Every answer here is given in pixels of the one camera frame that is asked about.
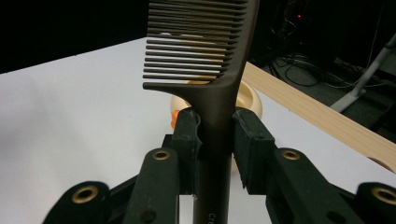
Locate dark brown comb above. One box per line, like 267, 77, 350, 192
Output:
142, 0, 262, 224

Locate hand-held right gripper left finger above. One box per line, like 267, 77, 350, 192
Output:
162, 106, 204, 196

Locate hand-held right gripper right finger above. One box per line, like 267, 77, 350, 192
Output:
232, 106, 278, 196

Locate dark equipment with red light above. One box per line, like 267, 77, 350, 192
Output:
258, 0, 339, 64

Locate white table cover sheet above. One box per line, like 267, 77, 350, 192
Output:
0, 36, 396, 224

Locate cream ringed holder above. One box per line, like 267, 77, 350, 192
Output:
170, 78, 263, 174

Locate black floor cables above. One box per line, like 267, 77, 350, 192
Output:
269, 52, 391, 91

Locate grey metal stand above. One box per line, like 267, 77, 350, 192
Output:
329, 32, 396, 114

